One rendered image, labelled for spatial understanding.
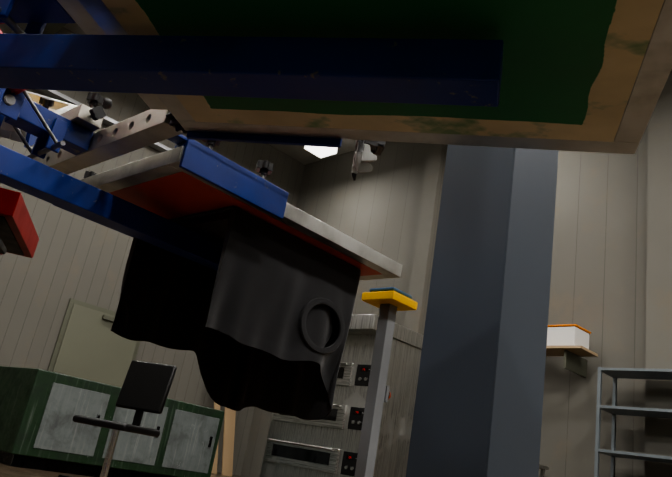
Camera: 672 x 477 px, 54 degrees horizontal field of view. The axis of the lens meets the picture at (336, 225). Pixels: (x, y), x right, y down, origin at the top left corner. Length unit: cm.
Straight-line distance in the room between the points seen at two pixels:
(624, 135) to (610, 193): 856
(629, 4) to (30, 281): 1050
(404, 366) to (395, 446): 72
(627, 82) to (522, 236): 52
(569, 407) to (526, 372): 766
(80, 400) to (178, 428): 102
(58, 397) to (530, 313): 506
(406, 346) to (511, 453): 510
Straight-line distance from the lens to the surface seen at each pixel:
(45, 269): 1109
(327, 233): 170
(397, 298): 208
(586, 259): 943
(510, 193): 139
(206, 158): 147
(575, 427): 897
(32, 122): 160
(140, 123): 147
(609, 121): 107
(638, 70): 96
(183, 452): 672
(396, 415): 631
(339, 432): 627
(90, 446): 624
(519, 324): 136
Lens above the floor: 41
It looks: 20 degrees up
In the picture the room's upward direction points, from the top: 10 degrees clockwise
